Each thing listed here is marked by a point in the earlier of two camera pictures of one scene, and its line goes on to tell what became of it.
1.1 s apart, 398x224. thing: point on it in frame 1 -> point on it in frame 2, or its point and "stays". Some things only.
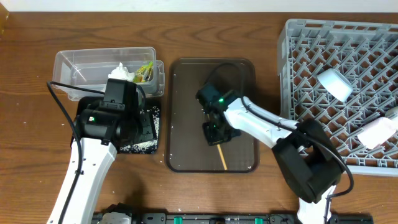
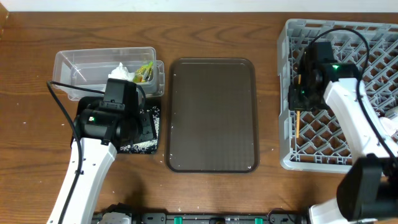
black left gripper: x=135 y=142 stays
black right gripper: x=216 y=137 -> x=295 y=103
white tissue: x=121 y=73 stays
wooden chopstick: x=222 y=157 -> x=298 y=112
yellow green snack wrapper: x=143 y=73 stays
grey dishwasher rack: x=366 y=55 stays
